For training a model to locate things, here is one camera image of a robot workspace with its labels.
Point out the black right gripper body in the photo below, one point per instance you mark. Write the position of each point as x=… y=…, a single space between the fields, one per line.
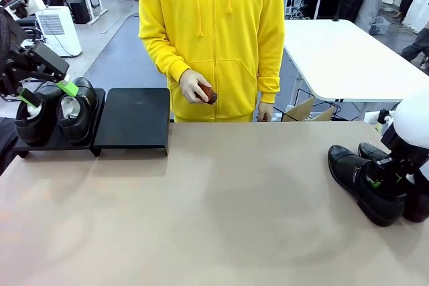
x=409 y=160

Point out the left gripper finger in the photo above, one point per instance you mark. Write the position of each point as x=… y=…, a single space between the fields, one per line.
x=68 y=89
x=28 y=97

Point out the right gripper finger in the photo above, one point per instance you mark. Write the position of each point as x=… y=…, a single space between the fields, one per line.
x=401 y=177
x=375 y=181

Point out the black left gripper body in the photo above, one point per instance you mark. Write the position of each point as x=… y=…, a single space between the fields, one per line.
x=50 y=61

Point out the black leather dress shoe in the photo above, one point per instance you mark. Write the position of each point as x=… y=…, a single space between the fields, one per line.
x=78 y=128
x=33 y=132
x=417 y=205
x=348 y=172

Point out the reddish brown shoe brush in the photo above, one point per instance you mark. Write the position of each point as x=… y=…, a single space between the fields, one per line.
x=209 y=95

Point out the yellow sleeved left forearm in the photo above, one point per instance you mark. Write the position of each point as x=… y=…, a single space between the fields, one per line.
x=269 y=78

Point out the yellow sleeved right forearm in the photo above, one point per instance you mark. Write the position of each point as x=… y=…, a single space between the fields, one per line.
x=167 y=61

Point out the black metal shoe stand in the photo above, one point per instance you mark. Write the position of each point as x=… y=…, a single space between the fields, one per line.
x=134 y=118
x=99 y=115

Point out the person's right hand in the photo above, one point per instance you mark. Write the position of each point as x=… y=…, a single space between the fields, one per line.
x=191 y=86

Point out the person's left hand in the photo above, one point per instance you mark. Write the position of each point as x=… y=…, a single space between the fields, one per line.
x=264 y=112

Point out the white air purifier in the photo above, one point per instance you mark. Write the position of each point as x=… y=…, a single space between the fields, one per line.
x=60 y=31

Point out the black armrest office chair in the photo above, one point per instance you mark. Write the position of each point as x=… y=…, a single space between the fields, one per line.
x=30 y=31

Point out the black cloth cover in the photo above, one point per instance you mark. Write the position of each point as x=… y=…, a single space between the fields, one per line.
x=6 y=145

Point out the black computer tower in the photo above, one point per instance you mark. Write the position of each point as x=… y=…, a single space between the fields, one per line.
x=79 y=11

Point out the brown cardboard box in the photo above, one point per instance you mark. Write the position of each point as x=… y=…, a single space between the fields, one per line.
x=301 y=112

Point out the background person dark trousers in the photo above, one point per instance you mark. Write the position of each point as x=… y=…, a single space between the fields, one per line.
x=417 y=48

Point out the large white table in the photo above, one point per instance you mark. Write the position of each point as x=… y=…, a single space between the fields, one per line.
x=345 y=61

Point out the grey plastic bin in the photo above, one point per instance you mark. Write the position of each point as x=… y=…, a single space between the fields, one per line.
x=380 y=26

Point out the yellow hoodie torso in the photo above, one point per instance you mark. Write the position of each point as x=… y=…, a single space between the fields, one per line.
x=214 y=14

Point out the white computer case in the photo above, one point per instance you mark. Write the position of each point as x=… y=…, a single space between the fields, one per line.
x=293 y=1

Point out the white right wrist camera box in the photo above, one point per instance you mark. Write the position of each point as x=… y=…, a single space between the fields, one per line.
x=373 y=118

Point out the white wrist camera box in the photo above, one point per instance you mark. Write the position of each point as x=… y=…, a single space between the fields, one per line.
x=373 y=118
x=35 y=6

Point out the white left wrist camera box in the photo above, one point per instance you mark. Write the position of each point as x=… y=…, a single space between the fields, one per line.
x=35 y=6

